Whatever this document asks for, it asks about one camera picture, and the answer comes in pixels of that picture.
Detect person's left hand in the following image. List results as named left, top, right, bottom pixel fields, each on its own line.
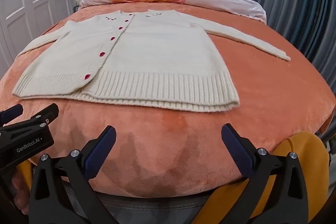
left=11, top=170, right=30, bottom=215

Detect pale pink pillow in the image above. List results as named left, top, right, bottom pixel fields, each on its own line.
left=79, top=0, right=267, bottom=24

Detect person's yellow pants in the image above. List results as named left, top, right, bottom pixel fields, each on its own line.
left=16, top=131, right=330, bottom=224

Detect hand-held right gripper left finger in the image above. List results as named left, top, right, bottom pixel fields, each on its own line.
left=28, top=125, right=117, bottom=224

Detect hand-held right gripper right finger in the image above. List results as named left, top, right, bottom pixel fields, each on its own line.
left=221, top=123, right=315, bottom=224

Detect orange fleece blanket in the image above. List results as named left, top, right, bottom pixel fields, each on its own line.
left=0, top=1, right=336, bottom=197

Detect grey bed sheet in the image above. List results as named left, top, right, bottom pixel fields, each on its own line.
left=63, top=182, right=218, bottom=224

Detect cream knitted cardigan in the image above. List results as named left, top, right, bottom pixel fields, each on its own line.
left=12, top=9, right=291, bottom=113

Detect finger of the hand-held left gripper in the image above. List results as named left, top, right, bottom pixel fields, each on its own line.
left=5, top=103, right=60, bottom=132
left=0, top=104, right=24, bottom=127

